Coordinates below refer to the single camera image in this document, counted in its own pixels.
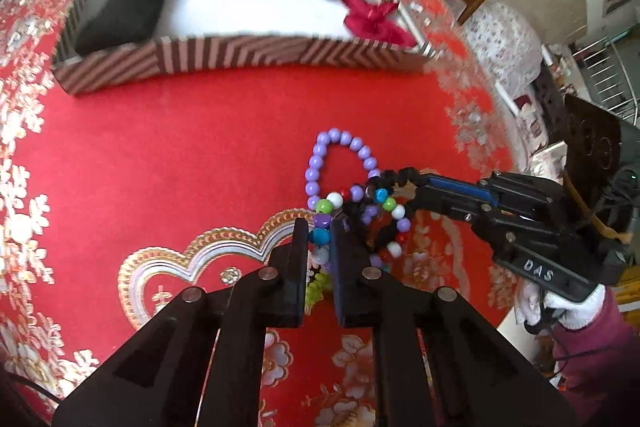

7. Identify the red embroidered floral tablecloth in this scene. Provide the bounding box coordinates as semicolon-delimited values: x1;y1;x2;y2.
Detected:
0;0;531;427

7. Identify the green flower hair tie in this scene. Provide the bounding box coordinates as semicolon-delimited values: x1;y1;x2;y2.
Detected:
304;271;333;308

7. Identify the red satin scrunchie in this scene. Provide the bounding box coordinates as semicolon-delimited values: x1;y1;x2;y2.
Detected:
340;0;418;48

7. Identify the metal wire rack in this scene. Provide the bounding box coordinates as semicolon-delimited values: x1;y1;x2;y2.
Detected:
570;22;640;128

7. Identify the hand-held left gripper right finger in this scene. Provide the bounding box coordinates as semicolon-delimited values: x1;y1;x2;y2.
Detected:
330;219;576;427

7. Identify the black cable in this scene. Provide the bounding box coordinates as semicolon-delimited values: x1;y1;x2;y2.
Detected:
5;372;61;403

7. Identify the white floral fabric cover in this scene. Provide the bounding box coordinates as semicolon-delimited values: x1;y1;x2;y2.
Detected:
460;2;543;108

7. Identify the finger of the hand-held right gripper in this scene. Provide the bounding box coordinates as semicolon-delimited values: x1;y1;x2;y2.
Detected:
422;174;493;202
415;187;483;223

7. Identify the striped cardboard box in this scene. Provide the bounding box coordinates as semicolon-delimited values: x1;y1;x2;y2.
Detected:
52;0;441;96

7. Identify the person's right hand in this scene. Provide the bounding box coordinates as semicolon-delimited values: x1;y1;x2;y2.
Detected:
515;279;608;333

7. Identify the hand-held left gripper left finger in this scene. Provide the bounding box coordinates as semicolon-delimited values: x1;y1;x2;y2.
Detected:
52;218;311;427

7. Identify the large multicolour bead bracelet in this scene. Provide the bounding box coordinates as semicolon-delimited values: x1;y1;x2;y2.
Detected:
307;187;413;278

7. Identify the black bead bracelet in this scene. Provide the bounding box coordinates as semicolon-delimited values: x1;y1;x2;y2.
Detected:
342;166;426;258

